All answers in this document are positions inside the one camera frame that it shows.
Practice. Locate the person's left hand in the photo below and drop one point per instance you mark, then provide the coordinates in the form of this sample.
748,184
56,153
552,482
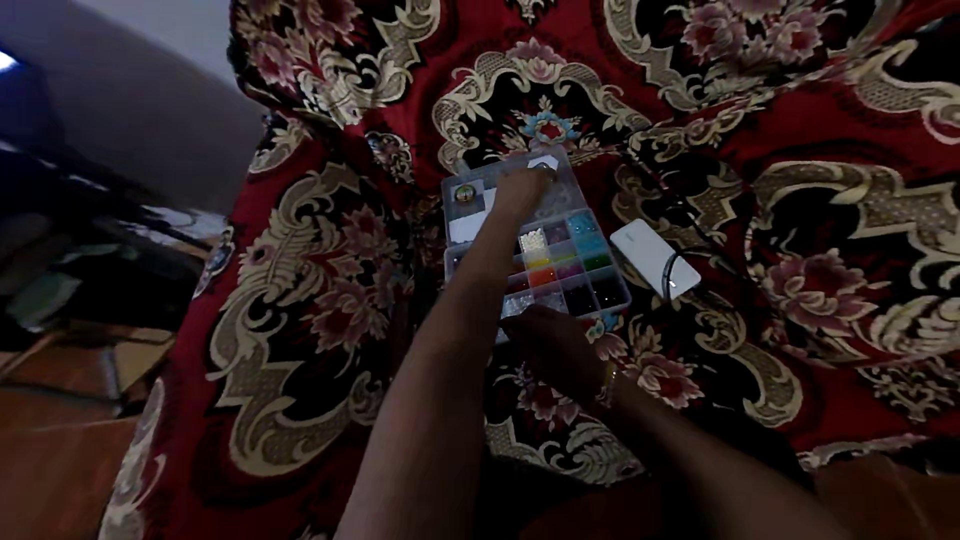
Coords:
520,192

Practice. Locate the person's right hand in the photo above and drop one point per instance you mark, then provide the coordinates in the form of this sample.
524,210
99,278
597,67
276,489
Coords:
564,349

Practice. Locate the person's left fingers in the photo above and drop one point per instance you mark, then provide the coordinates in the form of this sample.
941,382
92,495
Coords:
547,175

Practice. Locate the person's right fingers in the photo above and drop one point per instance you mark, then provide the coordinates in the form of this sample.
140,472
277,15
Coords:
517,325

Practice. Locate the person's right forearm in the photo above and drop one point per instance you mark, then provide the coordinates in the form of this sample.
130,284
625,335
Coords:
697,457

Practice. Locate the person's left forearm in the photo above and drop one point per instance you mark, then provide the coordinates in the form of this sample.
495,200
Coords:
444,367

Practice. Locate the round silver spool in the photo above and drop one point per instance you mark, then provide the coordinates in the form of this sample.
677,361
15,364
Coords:
544,166

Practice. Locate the white paper label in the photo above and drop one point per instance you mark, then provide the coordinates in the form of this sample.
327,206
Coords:
550,160

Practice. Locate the pile of clear beads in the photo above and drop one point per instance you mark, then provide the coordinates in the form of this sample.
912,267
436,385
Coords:
517,304

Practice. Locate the clear plastic compartment box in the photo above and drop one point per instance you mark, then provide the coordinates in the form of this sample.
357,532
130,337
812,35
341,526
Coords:
571,196

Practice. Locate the pile of dark red beads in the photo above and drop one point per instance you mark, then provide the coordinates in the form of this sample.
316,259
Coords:
518,285

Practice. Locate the pile of grey beads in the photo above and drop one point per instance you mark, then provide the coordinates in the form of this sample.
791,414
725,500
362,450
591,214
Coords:
553,301

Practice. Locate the pile of orange beads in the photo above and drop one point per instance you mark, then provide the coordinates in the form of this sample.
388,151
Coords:
541,277

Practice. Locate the pile of yellow beads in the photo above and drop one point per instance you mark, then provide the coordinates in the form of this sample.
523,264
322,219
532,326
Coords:
538,263

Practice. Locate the pile of black beads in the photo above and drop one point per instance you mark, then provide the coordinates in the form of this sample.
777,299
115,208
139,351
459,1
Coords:
580,298
608,291

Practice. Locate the pile of white pearl beads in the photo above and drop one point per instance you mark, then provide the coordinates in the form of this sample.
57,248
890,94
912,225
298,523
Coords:
534,243

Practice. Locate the pile of light blue beads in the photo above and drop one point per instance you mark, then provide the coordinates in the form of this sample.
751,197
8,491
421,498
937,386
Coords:
586,233

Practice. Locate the pile of magenta beads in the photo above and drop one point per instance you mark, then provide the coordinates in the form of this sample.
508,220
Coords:
568,271

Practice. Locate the pile of lime green beads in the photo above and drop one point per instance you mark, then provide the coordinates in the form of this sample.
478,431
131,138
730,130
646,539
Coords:
562,257

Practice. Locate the round green gold spool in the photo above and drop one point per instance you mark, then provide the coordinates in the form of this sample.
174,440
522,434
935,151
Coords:
465,193

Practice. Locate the white paper piece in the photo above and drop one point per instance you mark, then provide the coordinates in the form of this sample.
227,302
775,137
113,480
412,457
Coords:
466,227

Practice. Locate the pile of dark green beads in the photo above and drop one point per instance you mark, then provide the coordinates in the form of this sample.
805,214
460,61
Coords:
598,261

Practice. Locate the white power bank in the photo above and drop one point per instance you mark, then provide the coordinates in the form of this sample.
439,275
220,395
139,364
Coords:
646,253

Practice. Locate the red floral patterned cover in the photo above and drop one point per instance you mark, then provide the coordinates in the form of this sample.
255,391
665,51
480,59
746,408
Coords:
307,247

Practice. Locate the wooden stool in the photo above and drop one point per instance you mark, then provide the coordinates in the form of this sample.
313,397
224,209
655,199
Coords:
82,358

